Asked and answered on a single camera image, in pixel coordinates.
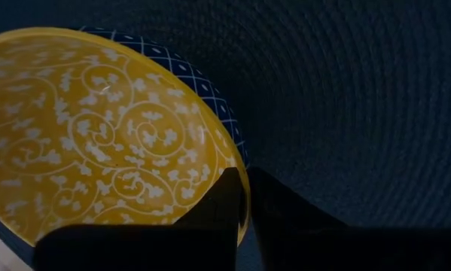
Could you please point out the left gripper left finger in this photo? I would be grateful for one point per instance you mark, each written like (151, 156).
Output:
(195, 244)

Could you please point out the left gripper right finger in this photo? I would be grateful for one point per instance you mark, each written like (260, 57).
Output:
(323, 248)

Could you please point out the yellow blue patterned bowl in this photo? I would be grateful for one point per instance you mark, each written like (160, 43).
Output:
(97, 131)

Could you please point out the dark blue round placemat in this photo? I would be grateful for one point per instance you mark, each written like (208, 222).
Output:
(342, 113)

